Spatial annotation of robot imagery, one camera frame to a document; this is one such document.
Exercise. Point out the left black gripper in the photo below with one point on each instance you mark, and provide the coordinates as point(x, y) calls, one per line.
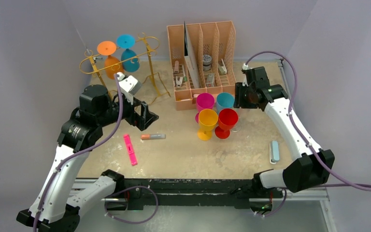
point(142, 120)

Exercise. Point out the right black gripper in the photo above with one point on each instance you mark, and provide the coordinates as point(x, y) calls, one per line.
point(240, 95)

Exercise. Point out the light blue wine glass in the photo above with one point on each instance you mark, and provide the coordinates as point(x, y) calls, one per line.
point(224, 100)

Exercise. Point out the red plastic wine glass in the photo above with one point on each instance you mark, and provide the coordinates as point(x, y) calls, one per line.
point(227, 119)

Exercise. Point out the magenta plastic wine glass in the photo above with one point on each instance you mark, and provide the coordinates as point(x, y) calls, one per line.
point(205, 101)

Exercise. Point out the yellow plastic wine glass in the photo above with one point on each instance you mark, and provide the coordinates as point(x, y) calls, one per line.
point(207, 121)

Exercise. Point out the clear wine glass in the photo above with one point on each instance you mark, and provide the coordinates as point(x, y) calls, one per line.
point(238, 125)

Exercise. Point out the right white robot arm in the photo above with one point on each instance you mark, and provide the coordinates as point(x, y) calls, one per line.
point(310, 162)

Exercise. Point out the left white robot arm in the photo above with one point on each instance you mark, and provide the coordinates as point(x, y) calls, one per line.
point(55, 210)

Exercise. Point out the dark blue wine glass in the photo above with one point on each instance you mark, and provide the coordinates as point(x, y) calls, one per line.
point(129, 57)

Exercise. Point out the orange plastic wine glass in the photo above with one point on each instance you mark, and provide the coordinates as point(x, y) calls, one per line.
point(112, 64)

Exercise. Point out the orange grey marker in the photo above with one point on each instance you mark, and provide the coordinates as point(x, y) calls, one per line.
point(153, 136)

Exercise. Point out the pink flat clip tool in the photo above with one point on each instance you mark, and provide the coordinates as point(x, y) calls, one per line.
point(130, 150)

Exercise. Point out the small white stapler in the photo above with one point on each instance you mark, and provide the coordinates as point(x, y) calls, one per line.
point(222, 67)

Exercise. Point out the round grey tin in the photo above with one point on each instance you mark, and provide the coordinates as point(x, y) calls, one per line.
point(207, 62)

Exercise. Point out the peach desk organizer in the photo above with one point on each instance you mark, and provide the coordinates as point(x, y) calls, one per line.
point(216, 39)

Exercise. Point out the white folder in organizer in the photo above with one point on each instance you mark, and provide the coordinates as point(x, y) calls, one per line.
point(190, 59)

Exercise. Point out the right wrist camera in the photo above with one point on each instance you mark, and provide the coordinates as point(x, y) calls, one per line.
point(245, 68)

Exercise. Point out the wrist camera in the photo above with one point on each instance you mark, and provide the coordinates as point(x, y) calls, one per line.
point(245, 68)
point(129, 85)

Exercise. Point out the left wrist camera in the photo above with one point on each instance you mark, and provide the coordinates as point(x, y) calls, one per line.
point(129, 85)

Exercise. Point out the aluminium table frame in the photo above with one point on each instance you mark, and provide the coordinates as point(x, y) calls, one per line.
point(58, 212)

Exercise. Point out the gold wire glass rack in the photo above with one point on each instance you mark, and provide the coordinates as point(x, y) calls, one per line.
point(93, 63)

